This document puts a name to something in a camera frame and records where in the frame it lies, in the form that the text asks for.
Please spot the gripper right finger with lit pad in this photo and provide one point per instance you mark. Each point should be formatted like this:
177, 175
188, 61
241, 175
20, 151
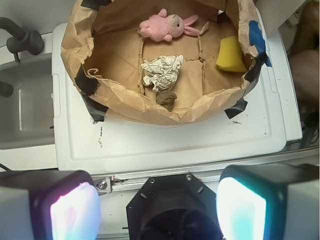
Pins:
269, 202

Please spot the brown paper bag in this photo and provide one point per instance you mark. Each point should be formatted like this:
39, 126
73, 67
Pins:
102, 51

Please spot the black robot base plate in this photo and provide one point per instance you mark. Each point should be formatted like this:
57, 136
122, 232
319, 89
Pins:
173, 207

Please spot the crumpled white paper ball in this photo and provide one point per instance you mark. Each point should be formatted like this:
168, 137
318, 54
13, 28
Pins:
163, 72

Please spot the white sink basin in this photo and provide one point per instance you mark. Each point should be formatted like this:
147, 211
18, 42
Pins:
27, 116

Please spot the yellow sponge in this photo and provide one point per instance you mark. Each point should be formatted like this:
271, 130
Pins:
230, 55

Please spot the pink plush bunny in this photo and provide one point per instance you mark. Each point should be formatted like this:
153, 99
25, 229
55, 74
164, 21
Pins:
163, 27

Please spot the aluminium rail with bracket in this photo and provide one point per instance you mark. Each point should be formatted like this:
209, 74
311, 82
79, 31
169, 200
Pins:
208, 173

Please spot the small brown rock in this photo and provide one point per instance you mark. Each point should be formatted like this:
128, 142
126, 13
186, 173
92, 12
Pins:
166, 99

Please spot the white plastic bin lid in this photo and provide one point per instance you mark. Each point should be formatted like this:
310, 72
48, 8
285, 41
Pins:
270, 120

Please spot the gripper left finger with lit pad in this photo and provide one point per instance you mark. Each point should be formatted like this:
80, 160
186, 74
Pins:
49, 205

